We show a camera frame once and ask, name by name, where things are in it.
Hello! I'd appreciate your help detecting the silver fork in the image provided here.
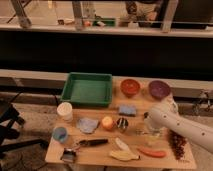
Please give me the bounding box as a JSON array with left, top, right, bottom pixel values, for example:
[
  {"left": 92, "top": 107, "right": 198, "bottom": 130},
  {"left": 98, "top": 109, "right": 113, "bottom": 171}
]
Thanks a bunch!
[{"left": 135, "top": 130, "right": 147, "bottom": 135}]

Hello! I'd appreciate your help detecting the orange apple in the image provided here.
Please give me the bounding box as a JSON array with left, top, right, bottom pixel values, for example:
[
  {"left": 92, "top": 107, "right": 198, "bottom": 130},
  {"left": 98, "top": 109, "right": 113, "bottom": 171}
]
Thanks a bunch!
[{"left": 101, "top": 116, "right": 114, "bottom": 131}]

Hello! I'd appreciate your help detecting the blue grey cloth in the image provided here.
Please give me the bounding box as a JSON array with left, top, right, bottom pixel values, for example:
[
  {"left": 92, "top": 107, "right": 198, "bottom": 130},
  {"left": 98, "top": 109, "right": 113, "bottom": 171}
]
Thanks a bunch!
[{"left": 76, "top": 117, "right": 99, "bottom": 134}]

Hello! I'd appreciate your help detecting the small metal cup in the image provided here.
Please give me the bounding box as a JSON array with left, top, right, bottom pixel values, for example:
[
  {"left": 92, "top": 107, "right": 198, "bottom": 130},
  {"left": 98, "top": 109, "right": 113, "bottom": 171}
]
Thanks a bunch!
[{"left": 116, "top": 117, "right": 129, "bottom": 132}]

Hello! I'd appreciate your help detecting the blue cup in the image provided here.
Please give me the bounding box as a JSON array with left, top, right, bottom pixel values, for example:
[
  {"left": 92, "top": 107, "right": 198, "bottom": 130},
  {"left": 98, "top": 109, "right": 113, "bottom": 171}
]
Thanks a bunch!
[{"left": 52, "top": 127, "right": 68, "bottom": 143}]

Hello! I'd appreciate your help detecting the red chili pepper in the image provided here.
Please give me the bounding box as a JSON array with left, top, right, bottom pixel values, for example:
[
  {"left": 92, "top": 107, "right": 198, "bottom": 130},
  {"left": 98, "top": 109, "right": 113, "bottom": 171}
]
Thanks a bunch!
[{"left": 137, "top": 147, "right": 167, "bottom": 158}]

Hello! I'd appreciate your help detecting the red bowl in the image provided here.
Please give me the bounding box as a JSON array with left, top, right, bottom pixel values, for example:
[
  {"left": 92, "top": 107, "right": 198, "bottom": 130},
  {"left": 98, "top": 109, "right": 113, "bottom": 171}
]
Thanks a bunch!
[{"left": 120, "top": 79, "right": 140, "bottom": 98}]

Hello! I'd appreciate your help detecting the bunch of dark grapes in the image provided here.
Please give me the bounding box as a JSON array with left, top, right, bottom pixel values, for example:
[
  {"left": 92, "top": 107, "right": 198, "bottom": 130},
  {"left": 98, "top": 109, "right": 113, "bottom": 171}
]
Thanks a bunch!
[{"left": 169, "top": 131, "right": 186, "bottom": 160}]

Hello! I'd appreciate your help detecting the person in background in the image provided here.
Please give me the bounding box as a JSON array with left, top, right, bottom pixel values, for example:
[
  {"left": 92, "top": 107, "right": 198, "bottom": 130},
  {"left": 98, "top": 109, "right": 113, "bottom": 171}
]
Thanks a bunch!
[{"left": 119, "top": 0, "right": 163, "bottom": 27}]

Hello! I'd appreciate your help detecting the purple bowl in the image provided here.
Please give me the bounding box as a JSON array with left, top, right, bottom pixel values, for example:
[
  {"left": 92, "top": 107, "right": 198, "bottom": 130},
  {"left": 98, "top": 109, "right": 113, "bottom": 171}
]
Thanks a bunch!
[{"left": 148, "top": 80, "right": 171, "bottom": 100}]

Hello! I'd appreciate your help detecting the white cup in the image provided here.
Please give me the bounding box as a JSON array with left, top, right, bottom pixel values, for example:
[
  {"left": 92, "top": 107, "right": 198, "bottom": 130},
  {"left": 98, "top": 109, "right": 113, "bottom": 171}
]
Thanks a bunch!
[{"left": 57, "top": 102, "right": 73, "bottom": 122}]

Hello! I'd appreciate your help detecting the blue sponge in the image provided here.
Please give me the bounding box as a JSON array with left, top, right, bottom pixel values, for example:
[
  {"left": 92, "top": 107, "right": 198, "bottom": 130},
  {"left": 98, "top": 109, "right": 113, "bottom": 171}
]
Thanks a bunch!
[{"left": 119, "top": 105, "right": 136, "bottom": 117}]

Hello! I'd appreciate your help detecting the green plastic tray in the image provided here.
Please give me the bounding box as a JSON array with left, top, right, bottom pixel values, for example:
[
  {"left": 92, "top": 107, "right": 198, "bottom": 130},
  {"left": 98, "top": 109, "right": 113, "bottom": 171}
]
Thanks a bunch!
[{"left": 61, "top": 72, "right": 112, "bottom": 107}]

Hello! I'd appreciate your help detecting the black rectangular block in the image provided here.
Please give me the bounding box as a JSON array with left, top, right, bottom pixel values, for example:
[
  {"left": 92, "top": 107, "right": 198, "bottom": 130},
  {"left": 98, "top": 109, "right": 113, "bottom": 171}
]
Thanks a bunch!
[{"left": 144, "top": 112, "right": 149, "bottom": 119}]

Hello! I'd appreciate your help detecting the small metal scoop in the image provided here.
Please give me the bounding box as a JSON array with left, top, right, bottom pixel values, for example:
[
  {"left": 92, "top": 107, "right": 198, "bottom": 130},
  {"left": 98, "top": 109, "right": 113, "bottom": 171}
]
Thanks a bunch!
[{"left": 61, "top": 149, "right": 77, "bottom": 163}]

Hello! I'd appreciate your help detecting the white spoon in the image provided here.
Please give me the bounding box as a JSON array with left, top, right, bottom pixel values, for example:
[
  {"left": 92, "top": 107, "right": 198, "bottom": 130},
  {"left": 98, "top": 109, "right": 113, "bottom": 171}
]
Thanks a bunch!
[{"left": 115, "top": 138, "right": 130, "bottom": 152}]

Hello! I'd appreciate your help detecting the yellow banana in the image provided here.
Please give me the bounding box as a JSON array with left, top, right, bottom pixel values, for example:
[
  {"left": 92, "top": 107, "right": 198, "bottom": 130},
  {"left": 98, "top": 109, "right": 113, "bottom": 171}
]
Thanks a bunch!
[{"left": 109, "top": 150, "right": 140, "bottom": 161}]

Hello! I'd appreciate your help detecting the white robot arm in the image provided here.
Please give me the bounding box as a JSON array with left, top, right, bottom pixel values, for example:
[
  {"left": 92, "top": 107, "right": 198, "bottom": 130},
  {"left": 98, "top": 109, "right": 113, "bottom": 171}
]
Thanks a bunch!
[{"left": 144, "top": 100, "right": 213, "bottom": 154}]

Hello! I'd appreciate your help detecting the black office chair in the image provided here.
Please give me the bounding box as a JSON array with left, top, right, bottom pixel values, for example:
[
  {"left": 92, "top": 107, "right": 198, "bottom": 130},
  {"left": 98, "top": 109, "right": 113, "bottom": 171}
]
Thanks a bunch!
[{"left": 0, "top": 93, "right": 49, "bottom": 159}]

